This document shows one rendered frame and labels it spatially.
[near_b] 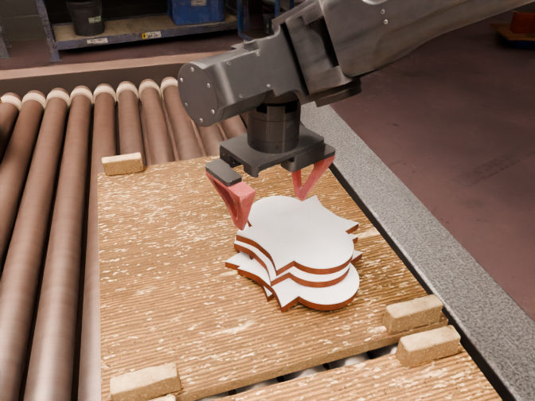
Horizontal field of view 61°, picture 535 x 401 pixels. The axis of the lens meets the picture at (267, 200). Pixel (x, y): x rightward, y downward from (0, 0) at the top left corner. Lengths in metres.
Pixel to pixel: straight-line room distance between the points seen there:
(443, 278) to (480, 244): 1.60
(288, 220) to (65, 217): 0.33
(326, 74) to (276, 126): 0.10
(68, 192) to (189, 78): 0.39
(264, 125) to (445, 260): 0.30
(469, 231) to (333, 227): 1.73
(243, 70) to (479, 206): 2.11
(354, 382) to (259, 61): 0.30
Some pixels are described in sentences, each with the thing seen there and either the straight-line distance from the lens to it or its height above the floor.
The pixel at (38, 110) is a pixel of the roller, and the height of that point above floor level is 0.91.
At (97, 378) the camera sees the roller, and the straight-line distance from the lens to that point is 0.50.
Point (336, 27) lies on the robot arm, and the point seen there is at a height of 1.22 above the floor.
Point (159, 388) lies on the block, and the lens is 0.44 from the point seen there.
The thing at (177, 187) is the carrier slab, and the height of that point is 0.94.
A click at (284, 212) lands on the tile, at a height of 0.98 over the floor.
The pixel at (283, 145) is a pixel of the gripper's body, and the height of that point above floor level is 1.08.
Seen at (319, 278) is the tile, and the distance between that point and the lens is 0.49.
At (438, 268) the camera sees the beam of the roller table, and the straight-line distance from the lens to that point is 0.61.
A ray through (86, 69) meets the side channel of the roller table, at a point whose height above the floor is 0.95.
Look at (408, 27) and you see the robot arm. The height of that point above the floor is 1.23.
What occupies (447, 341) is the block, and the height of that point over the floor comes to 0.96.
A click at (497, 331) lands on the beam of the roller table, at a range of 0.57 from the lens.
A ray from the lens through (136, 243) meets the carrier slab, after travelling 0.60.
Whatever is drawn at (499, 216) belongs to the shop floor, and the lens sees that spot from 2.41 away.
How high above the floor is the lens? 1.32
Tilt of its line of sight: 36 degrees down
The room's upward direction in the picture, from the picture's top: straight up
